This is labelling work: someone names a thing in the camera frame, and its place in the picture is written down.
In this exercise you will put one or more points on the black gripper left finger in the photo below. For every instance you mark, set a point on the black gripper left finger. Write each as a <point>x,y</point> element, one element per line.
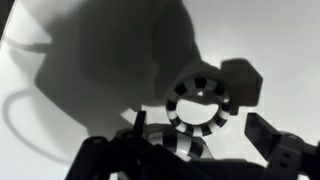
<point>110,156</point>

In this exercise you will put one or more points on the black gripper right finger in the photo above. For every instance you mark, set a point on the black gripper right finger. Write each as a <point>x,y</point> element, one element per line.
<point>286,156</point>

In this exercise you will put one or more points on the black white striped base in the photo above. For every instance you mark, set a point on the black white striped base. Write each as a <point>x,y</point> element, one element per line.
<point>181,143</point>

